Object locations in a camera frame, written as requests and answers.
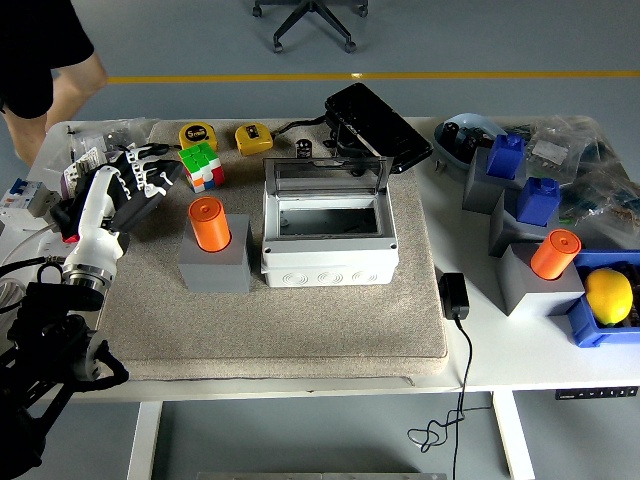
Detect black device cable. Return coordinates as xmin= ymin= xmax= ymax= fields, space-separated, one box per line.
xmin=273 ymin=115 xmax=329 ymax=137

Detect clear bag of components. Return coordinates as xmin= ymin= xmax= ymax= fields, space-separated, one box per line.
xmin=507 ymin=115 xmax=609 ymax=174
xmin=559 ymin=164 xmax=640 ymax=251

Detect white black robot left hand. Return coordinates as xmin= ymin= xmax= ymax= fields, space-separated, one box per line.
xmin=62 ymin=143 xmax=185 ymax=276

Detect person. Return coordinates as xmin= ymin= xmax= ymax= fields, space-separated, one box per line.
xmin=0 ymin=0 xmax=110 ymax=161

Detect white circuit breaker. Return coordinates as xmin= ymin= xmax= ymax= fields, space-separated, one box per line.
xmin=0 ymin=177 xmax=56 ymax=234

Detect round yellow tape measure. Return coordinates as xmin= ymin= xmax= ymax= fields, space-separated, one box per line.
xmin=178 ymin=122 xmax=220 ymax=150

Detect black office chair base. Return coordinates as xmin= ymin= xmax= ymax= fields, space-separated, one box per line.
xmin=252 ymin=0 xmax=370 ymax=55

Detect grey-brown fabric mat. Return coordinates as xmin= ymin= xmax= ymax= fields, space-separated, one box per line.
xmin=97 ymin=119 xmax=449 ymax=381

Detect orange cylinder battery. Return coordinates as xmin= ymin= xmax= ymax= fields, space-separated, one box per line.
xmin=188 ymin=196 xmax=232 ymax=253
xmin=530 ymin=228 xmax=583 ymax=281

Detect grey coiled cable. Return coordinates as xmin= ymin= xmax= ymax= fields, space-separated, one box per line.
xmin=0 ymin=277 xmax=29 ymax=314

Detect squarish yellow tape measure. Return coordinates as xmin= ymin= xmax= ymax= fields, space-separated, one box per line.
xmin=234 ymin=123 xmax=276 ymax=157

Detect large colourful puzzle cube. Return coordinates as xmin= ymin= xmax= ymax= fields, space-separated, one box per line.
xmin=177 ymin=142 xmax=226 ymax=194

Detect black power adapter with cord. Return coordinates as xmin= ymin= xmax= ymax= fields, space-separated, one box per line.
xmin=407 ymin=271 xmax=494 ymax=480

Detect light blue bowl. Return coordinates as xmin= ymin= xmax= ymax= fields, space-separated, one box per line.
xmin=432 ymin=112 xmax=511 ymax=177

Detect grey block with round hole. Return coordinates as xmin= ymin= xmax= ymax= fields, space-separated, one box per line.
xmin=178 ymin=213 xmax=253 ymax=295

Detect grey holder block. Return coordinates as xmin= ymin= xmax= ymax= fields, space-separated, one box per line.
xmin=461 ymin=146 xmax=529 ymax=216
xmin=488 ymin=187 xmax=569 ymax=259
xmin=499 ymin=242 xmax=586 ymax=317

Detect black flat device case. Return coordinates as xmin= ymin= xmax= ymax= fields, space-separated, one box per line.
xmin=324 ymin=83 xmax=434 ymax=175

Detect white power cable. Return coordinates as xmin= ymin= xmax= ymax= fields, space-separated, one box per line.
xmin=0 ymin=224 xmax=56 ymax=266

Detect black table control panel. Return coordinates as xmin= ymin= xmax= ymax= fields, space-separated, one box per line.
xmin=554 ymin=386 xmax=640 ymax=401

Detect blue plastic bin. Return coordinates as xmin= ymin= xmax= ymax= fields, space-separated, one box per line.
xmin=565 ymin=249 xmax=640 ymax=349

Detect blue plastic block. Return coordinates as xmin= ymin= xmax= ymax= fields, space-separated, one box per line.
xmin=485 ymin=133 xmax=528 ymax=180
xmin=515 ymin=176 xmax=562 ymax=226

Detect white junction box clear lid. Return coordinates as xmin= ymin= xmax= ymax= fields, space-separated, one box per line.
xmin=261 ymin=156 xmax=400 ymax=289

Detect white table leg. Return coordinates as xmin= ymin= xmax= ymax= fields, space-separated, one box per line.
xmin=127 ymin=399 xmax=164 ymax=480
xmin=492 ymin=392 xmax=536 ymax=480

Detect yellow lemon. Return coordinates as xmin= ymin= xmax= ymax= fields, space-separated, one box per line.
xmin=584 ymin=268 xmax=635 ymax=326

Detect purple packet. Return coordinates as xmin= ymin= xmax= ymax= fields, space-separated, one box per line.
xmin=59 ymin=167 xmax=84 ymax=199

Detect clear bags of small parts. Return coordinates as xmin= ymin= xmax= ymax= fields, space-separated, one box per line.
xmin=67 ymin=118 xmax=151 ymax=166

